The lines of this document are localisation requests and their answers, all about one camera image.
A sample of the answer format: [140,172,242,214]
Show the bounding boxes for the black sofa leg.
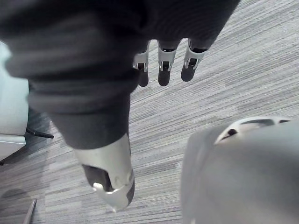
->
[25,127,55,140]

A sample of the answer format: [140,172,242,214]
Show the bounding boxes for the thin grey metal rod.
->
[23,197,38,224]

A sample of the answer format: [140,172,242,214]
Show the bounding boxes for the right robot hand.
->
[0,0,241,209]

